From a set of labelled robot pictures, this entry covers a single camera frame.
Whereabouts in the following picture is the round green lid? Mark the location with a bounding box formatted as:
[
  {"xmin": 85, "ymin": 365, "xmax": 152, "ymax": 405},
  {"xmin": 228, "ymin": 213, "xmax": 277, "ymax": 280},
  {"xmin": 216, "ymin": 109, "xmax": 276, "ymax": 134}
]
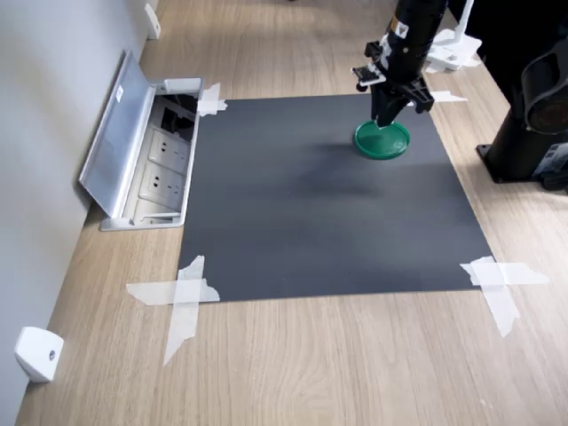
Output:
[{"xmin": 352, "ymin": 120, "xmax": 411, "ymax": 161}]

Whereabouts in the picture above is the white tape strip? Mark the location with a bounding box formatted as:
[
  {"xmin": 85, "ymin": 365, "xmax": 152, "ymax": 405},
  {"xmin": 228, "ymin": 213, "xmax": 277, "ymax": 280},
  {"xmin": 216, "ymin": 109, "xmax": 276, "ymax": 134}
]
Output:
[
  {"xmin": 162, "ymin": 255, "xmax": 207, "ymax": 367},
  {"xmin": 459, "ymin": 261, "xmax": 551, "ymax": 288},
  {"xmin": 125, "ymin": 278, "xmax": 221, "ymax": 307},
  {"xmin": 469, "ymin": 256, "xmax": 521, "ymax": 339},
  {"xmin": 427, "ymin": 90, "xmax": 469, "ymax": 105},
  {"xmin": 196, "ymin": 82, "xmax": 229, "ymax": 118}
]

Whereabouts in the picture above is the white plastic stand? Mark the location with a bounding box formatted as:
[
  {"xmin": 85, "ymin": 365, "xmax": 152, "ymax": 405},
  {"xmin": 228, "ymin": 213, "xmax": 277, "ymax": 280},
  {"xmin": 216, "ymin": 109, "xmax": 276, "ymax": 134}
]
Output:
[{"xmin": 422, "ymin": 0, "xmax": 485, "ymax": 75}]

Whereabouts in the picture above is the dark grey mat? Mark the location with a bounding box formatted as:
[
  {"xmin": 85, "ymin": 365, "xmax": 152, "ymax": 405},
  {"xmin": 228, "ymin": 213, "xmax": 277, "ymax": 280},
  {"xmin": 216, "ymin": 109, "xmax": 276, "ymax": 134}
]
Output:
[{"xmin": 178, "ymin": 92, "xmax": 495, "ymax": 304}]

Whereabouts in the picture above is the white flat bracket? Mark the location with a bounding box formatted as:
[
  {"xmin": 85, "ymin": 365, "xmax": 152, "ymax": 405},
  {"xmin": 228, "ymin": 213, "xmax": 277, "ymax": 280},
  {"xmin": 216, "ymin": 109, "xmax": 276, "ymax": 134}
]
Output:
[{"xmin": 144, "ymin": 3, "xmax": 162, "ymax": 41}]

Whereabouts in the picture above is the white bracket with screw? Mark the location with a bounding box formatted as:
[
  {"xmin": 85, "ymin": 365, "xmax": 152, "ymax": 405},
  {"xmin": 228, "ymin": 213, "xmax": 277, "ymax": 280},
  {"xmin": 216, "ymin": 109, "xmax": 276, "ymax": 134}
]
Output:
[{"xmin": 12, "ymin": 326, "xmax": 65, "ymax": 384}]

